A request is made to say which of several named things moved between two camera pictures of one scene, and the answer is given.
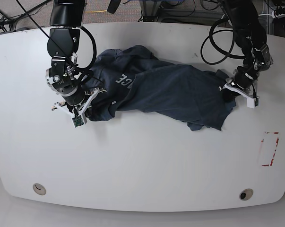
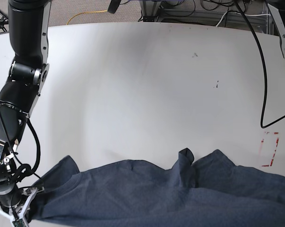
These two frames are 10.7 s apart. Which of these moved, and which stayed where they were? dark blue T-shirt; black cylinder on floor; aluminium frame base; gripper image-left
Moved: dark blue T-shirt; gripper image-left
Stayed: aluminium frame base; black cylinder on floor
